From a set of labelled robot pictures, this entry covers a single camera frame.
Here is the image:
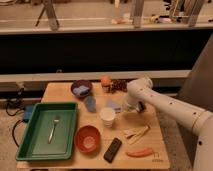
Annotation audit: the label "white paper cup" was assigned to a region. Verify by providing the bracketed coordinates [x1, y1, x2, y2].
[99, 107, 116, 127]

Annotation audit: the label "metal spoon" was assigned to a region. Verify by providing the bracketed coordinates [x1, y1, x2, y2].
[48, 116, 60, 144]

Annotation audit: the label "orange carrot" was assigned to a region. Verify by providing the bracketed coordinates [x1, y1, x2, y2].
[126, 148, 154, 157]

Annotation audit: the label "orange fruit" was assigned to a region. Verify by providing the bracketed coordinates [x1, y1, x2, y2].
[101, 76, 111, 87]

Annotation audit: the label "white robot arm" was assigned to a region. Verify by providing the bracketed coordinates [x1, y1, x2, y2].
[123, 77, 213, 171]

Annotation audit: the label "blue box on floor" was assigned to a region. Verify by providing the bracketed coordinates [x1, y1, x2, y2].
[23, 105, 34, 123]

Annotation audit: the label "red orange bowl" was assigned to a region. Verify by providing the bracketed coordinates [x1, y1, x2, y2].
[74, 125, 101, 154]

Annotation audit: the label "blue sponge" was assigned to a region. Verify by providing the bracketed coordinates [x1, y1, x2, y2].
[73, 86, 89, 96]

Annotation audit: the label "light blue towel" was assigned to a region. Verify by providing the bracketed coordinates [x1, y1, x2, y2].
[106, 100, 122, 113]

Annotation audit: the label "blue plastic cup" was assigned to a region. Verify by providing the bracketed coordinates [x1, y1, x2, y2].
[84, 96, 96, 112]

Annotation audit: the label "black tape roll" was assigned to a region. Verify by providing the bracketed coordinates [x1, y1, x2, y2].
[137, 101, 146, 113]

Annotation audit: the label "beige wooden clips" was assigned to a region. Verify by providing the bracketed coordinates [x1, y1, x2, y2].
[123, 125, 150, 144]

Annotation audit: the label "dark red grapes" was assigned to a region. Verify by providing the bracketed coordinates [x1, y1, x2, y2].
[110, 79, 127, 93]

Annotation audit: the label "black remote control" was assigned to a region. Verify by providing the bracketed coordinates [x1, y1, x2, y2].
[103, 138, 122, 163]

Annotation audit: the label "green plastic tray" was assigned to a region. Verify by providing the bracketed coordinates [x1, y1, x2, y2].
[16, 102, 78, 161]

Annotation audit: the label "purple bowl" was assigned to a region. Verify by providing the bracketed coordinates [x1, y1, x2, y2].
[71, 80, 93, 98]

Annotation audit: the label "black cable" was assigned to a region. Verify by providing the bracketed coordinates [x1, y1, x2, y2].
[5, 88, 24, 118]

